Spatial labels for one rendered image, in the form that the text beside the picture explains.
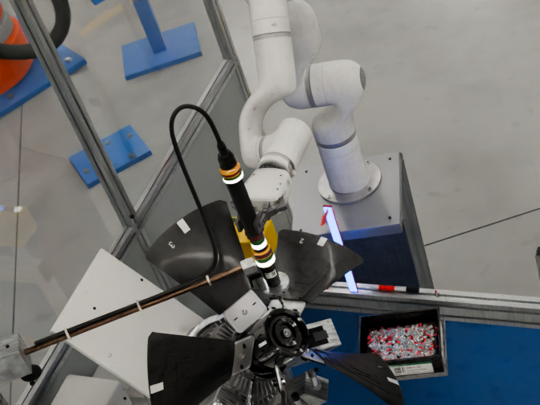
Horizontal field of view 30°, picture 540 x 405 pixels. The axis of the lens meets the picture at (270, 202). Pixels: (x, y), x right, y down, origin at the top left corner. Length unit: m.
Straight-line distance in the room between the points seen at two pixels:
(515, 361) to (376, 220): 0.55
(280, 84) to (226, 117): 1.30
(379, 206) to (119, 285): 0.84
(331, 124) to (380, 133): 1.94
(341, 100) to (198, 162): 0.84
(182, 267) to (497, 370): 1.05
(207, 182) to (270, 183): 1.27
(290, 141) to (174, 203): 1.05
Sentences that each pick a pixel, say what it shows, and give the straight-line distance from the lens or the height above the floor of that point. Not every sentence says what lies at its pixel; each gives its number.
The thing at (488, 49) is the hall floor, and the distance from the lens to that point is 5.12.
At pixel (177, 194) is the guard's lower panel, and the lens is 3.31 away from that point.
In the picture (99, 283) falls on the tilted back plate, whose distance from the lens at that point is 2.44.
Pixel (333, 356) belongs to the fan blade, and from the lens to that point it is 2.44.
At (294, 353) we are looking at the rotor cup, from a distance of 2.28.
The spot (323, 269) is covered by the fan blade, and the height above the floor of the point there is 1.17.
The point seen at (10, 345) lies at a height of 1.39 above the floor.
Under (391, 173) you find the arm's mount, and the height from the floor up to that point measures 0.97.
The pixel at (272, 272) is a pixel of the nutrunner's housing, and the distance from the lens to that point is 2.28.
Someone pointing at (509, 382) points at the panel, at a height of 0.51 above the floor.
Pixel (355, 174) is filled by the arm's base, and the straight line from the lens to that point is 2.91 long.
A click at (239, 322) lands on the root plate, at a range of 2.33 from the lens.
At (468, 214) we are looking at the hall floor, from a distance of 4.22.
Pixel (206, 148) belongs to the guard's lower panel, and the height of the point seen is 0.88.
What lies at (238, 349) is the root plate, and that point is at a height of 1.25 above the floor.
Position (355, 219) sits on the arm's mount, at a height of 0.97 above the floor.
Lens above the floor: 2.89
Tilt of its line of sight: 40 degrees down
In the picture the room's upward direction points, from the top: 20 degrees counter-clockwise
